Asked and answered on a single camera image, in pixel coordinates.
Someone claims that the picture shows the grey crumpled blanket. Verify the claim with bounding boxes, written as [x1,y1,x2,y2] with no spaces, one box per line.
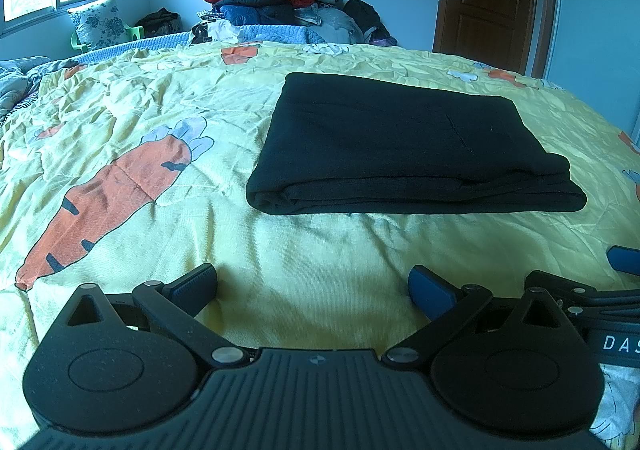
[0,55,78,123]

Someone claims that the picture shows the white wardrobe with flower stickers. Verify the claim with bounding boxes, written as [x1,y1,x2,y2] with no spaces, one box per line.
[545,0,640,143]

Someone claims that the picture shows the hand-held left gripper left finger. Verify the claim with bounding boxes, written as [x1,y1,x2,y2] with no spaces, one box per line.
[64,263,247,371]

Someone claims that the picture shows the black bag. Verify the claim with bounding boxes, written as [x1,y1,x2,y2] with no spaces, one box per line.
[135,7,182,38]

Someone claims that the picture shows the floral pillow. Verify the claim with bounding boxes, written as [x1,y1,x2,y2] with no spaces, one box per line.
[67,0,134,52]

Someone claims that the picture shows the green plastic chair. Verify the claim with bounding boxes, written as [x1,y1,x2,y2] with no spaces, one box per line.
[69,23,147,55]

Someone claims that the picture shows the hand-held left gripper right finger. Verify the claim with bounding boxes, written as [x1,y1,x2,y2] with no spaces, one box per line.
[381,265,572,371]

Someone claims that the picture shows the black pants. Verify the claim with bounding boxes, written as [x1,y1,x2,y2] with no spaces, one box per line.
[245,72,587,217]

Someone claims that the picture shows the blue quilted blanket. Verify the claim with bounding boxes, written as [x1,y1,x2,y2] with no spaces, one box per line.
[65,23,328,65]

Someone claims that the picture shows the yellow carrot printed bed sheet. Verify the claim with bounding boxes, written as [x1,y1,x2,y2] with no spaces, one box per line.
[0,40,640,450]

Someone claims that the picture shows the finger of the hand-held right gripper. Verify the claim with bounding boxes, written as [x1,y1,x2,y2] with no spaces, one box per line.
[524,269,640,307]
[606,245,640,277]

